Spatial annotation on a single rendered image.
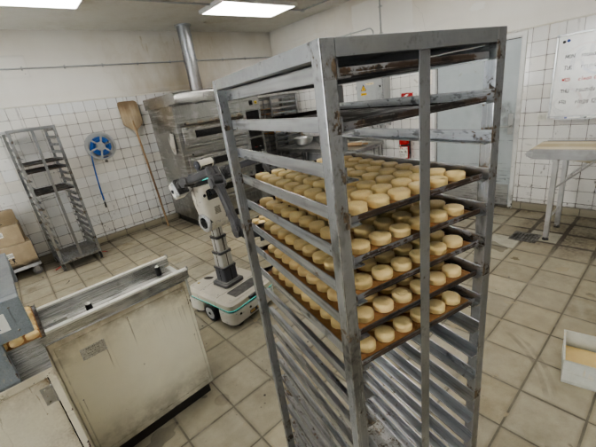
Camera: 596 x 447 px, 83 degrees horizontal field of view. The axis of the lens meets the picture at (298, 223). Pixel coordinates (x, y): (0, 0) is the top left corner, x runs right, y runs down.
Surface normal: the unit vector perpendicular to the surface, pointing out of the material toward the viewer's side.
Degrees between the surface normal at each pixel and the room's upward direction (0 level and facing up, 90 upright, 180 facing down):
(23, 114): 90
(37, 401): 90
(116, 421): 90
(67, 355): 90
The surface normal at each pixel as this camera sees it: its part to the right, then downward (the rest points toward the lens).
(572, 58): -0.74, 0.33
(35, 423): 0.69, 0.17
